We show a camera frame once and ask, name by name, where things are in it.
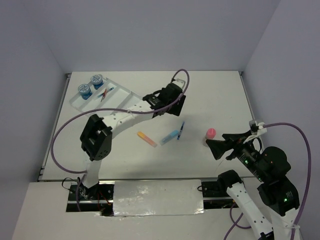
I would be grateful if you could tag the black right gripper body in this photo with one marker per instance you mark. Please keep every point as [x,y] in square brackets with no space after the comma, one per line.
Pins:
[247,153]

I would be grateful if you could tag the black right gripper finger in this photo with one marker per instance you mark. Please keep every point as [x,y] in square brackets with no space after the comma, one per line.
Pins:
[236,136]
[219,147]

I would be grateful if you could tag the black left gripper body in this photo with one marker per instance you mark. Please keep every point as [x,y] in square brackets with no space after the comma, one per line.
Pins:
[171,103]

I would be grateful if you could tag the dark blue gel pen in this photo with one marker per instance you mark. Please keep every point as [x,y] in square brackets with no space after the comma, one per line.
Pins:
[181,130]

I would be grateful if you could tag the blue ink refill pen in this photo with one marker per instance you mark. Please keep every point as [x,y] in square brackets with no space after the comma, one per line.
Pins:
[110,89]

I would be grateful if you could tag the red ink refill pen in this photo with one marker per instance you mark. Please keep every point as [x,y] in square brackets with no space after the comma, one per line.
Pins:
[104,94]

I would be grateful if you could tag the blue slime jar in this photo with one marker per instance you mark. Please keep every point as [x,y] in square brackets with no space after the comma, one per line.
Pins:
[85,91]
[97,81]

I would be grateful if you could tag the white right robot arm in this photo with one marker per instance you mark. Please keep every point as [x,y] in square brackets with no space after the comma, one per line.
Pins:
[275,190]

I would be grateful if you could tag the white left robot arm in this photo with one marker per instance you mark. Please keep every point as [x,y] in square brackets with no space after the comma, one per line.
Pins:
[98,133]

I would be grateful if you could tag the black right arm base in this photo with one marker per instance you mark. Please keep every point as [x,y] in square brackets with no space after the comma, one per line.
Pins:
[213,196]

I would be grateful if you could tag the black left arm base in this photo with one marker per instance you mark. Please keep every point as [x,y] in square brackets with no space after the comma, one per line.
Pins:
[100,201]

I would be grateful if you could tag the pink capped bottle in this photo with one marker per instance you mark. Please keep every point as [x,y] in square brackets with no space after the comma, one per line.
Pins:
[210,135]

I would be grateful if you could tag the blue highlighter marker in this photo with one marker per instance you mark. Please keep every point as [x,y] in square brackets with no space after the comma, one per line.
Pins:
[169,137]

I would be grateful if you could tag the orange highlighter marker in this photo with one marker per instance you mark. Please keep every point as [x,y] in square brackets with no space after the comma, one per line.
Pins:
[146,139]

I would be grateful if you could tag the white compartment tray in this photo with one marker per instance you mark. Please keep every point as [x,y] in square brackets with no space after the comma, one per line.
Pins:
[118,98]

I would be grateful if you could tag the silver foil cover plate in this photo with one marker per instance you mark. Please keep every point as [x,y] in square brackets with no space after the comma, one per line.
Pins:
[157,198]

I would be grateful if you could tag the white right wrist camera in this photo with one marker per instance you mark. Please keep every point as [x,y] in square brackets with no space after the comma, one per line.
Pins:
[257,129]

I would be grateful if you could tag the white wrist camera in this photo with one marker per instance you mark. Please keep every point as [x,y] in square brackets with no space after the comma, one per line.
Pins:
[257,129]
[180,83]

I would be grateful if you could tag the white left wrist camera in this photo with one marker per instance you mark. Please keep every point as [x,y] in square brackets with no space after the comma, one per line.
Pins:
[180,83]

